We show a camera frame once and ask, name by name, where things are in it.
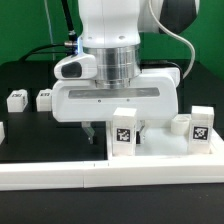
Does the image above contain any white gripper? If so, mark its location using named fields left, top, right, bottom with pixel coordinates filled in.
left=52, top=68, right=180, bottom=144

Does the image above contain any white square table top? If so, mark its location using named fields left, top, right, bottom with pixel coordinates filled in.
left=106, top=114, right=224, bottom=160

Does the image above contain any white U-shaped obstacle fence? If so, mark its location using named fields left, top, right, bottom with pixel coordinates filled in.
left=0, top=116, right=224, bottom=192

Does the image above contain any white block at left edge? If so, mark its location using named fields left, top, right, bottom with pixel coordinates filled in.
left=0, top=122, right=5, bottom=145

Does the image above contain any black cable thick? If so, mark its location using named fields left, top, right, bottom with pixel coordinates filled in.
left=61, top=0, right=76, bottom=41

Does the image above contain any black cable horizontal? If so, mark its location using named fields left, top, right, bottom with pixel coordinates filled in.
left=19, top=41, right=78, bottom=61

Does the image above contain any white camera cable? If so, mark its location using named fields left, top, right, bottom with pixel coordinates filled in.
left=147, top=0, right=197, bottom=80

